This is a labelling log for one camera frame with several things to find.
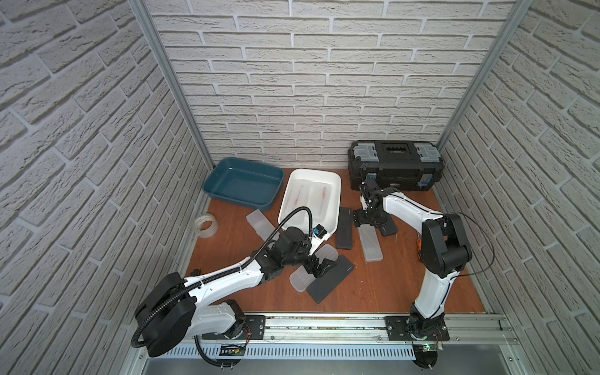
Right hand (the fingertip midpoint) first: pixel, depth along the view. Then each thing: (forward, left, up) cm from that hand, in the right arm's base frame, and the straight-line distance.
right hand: (368, 222), depth 95 cm
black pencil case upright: (-2, +10, -2) cm, 10 cm away
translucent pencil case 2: (+1, +45, +1) cm, 45 cm away
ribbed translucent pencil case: (-20, +29, -2) cm, 36 cm away
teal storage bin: (+26, +54, -1) cm, 60 cm away
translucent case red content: (+13, +19, 0) cm, 23 cm away
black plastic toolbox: (+19, -19, +13) cm, 30 cm away
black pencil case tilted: (-3, -9, -1) cm, 10 cm away
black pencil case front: (-23, +21, -4) cm, 31 cm away
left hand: (-17, +19, +10) cm, 27 cm away
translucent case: (-8, 0, -4) cm, 9 cm away
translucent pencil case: (+13, +29, +3) cm, 32 cm away
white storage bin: (+26, +20, +2) cm, 33 cm away
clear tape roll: (+1, +67, -2) cm, 67 cm away
